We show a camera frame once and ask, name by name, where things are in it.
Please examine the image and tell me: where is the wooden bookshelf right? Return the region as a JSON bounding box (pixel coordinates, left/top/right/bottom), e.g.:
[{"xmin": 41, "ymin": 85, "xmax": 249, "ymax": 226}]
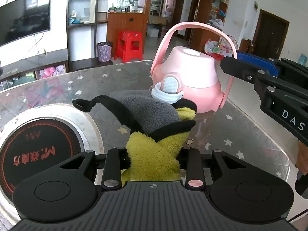
[{"xmin": 190, "ymin": 0, "xmax": 229, "ymax": 52}]

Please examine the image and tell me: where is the round induction cooktop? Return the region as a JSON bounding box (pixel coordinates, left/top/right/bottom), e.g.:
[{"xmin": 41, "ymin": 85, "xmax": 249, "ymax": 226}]
[{"xmin": 1, "ymin": 103, "xmax": 104, "ymax": 230}]

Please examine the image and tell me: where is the wall mounted black television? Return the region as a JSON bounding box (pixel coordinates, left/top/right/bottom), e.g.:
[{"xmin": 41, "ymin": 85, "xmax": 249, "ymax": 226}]
[{"xmin": 0, "ymin": 0, "xmax": 51, "ymax": 45}]

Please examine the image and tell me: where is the red plastic stool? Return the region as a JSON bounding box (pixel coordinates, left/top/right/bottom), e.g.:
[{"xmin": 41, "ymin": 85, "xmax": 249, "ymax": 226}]
[{"xmin": 114, "ymin": 31, "xmax": 144, "ymax": 63}]

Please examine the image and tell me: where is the dark tv console cabinet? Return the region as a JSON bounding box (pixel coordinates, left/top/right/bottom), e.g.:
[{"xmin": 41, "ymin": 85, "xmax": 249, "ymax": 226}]
[{"xmin": 0, "ymin": 49, "xmax": 114, "ymax": 92}]

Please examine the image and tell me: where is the purple waste bin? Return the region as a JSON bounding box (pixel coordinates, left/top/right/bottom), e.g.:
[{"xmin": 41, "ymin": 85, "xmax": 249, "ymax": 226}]
[{"xmin": 97, "ymin": 41, "xmax": 113, "ymax": 62}]

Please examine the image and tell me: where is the glass display shelf unit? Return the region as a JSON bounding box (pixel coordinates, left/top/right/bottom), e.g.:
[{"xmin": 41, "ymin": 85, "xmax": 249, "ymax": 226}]
[{"xmin": 67, "ymin": 0, "xmax": 108, "ymax": 62}]

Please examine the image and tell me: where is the pink lidded water bottle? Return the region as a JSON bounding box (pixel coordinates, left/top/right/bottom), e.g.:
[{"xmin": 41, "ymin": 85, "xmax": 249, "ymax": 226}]
[{"xmin": 150, "ymin": 21, "xmax": 237, "ymax": 151}]

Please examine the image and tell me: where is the person's right hand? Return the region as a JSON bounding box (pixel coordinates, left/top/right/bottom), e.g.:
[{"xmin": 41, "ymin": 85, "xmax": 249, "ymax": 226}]
[{"xmin": 295, "ymin": 141, "xmax": 308, "ymax": 175}]

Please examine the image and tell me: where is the yellow grey cleaning cloth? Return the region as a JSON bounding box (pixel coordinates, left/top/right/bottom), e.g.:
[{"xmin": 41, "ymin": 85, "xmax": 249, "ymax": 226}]
[{"xmin": 72, "ymin": 90, "xmax": 197, "ymax": 184}]

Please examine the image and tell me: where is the wooden cabinet counter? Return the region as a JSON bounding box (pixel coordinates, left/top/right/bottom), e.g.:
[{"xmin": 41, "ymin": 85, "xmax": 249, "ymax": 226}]
[{"xmin": 107, "ymin": 0, "xmax": 151, "ymax": 57}]

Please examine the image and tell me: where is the floral bag on floor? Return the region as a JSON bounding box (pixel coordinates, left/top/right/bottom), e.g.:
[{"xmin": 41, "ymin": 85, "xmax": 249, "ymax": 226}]
[{"xmin": 204, "ymin": 38, "xmax": 233, "ymax": 61}]

